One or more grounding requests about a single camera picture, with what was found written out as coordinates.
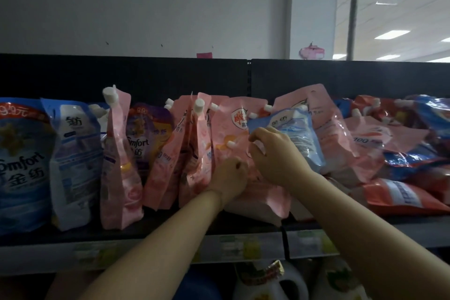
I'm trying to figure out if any person's right hand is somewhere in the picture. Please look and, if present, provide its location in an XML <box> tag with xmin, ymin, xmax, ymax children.
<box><xmin>248</xmin><ymin>126</ymin><xmax>314</xmax><ymax>190</ymax></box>

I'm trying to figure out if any person's left hand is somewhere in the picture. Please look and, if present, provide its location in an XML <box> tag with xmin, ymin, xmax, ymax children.
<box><xmin>205</xmin><ymin>155</ymin><xmax>249</xmax><ymax>207</ymax></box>

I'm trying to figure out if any purple Comfort pouch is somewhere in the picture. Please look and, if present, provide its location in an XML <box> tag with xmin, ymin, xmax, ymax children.
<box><xmin>126</xmin><ymin>102</ymin><xmax>175</xmax><ymax>179</ymax></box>

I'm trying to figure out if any group of Chaoneng floral pouches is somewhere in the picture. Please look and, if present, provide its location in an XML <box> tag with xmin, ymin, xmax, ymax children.
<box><xmin>272</xmin><ymin>83</ymin><xmax>450</xmax><ymax>221</ymax></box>

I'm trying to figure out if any dark metal shelf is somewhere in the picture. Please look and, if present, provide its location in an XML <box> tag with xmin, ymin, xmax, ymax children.
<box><xmin>0</xmin><ymin>52</ymin><xmax>450</xmax><ymax>300</ymax></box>

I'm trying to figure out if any pile of softener pouches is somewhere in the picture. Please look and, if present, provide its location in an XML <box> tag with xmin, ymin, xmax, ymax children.
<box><xmin>39</xmin><ymin>98</ymin><xmax>106</xmax><ymax>233</ymax></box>

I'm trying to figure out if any person's left forearm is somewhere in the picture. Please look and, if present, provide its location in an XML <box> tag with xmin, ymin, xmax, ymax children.
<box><xmin>79</xmin><ymin>189</ymin><xmax>224</xmax><ymax>300</ymax></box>

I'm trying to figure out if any person's right forearm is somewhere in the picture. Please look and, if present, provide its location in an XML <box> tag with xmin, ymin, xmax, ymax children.
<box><xmin>288</xmin><ymin>169</ymin><xmax>450</xmax><ymax>300</ymax></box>

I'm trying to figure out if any white detergent jug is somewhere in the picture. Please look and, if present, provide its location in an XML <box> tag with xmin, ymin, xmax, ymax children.
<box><xmin>233</xmin><ymin>259</ymin><xmax>309</xmax><ymax>300</ymax></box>
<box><xmin>311</xmin><ymin>257</ymin><xmax>368</xmax><ymax>300</ymax></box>

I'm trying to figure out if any yellow price label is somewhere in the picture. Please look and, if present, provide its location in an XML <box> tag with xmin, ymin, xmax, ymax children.
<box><xmin>298</xmin><ymin>229</ymin><xmax>339</xmax><ymax>255</ymax></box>
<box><xmin>218</xmin><ymin>234</ymin><xmax>262</xmax><ymax>261</ymax></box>
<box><xmin>74</xmin><ymin>241</ymin><xmax>117</xmax><ymax>265</ymax></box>

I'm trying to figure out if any pink bagged item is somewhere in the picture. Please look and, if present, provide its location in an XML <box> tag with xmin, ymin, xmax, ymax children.
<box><xmin>299</xmin><ymin>42</ymin><xmax>325</xmax><ymax>60</ymax></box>

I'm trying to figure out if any grey vertical pole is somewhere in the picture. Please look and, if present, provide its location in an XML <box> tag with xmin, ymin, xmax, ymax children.
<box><xmin>346</xmin><ymin>0</ymin><xmax>363</xmax><ymax>61</ymax></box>

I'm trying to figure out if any thin chain bracelet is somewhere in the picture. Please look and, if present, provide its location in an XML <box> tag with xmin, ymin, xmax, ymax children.
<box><xmin>207</xmin><ymin>189</ymin><xmax>224</xmax><ymax>205</ymax></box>

